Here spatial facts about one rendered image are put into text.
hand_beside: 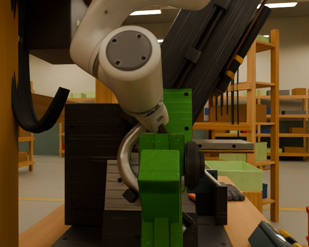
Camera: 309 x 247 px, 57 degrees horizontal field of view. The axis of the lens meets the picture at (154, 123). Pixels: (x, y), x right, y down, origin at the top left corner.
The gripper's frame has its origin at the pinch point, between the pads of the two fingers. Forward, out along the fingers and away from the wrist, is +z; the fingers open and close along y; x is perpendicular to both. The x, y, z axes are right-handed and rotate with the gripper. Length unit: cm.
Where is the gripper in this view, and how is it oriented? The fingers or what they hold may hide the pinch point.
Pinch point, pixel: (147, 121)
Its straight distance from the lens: 67.6
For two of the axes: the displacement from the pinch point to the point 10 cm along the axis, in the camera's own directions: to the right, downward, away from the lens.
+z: 0.5, 3.0, 9.5
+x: -7.2, 6.7, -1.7
